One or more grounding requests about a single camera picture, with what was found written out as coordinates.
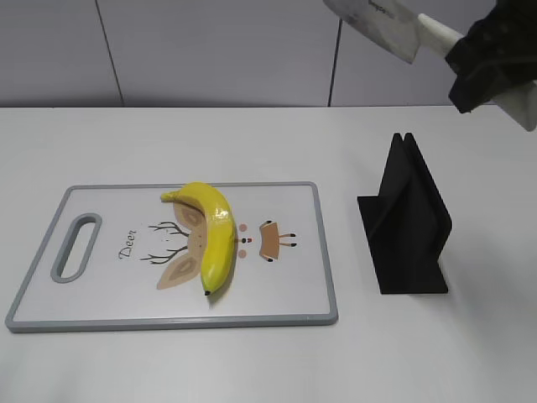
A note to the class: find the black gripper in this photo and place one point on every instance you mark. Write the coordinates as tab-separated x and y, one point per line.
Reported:
497	54

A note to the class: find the white-handled kitchen knife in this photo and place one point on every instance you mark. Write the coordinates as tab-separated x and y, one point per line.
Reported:
402	32

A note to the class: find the yellow plastic banana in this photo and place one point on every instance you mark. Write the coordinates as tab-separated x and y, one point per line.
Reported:
216	261

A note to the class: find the black knife stand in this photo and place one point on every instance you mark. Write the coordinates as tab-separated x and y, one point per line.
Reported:
406	224

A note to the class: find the white grey-rimmed cutting board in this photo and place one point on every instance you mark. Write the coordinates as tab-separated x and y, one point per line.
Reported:
115	257

